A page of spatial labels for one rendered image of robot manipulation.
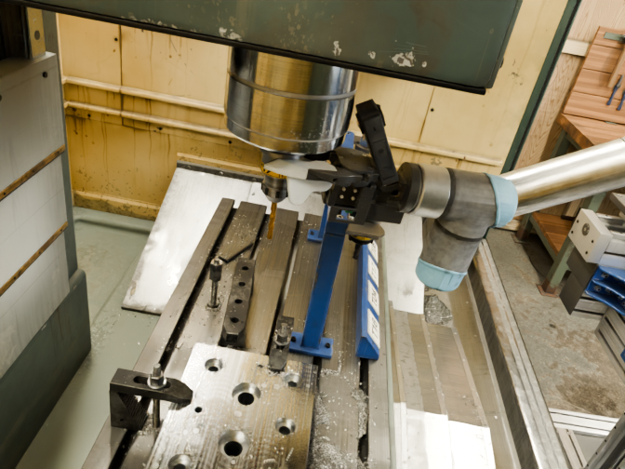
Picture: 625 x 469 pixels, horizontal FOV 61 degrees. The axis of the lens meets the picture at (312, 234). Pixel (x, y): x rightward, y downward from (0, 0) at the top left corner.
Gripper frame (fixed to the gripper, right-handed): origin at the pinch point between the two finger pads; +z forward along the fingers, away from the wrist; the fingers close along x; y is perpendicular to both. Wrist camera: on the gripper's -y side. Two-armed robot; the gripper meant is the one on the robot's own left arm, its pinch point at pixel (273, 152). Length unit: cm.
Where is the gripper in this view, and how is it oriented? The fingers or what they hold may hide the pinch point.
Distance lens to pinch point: 70.5
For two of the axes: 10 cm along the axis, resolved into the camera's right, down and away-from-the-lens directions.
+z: -9.7, -1.3, -2.1
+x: -1.1, -5.5, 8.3
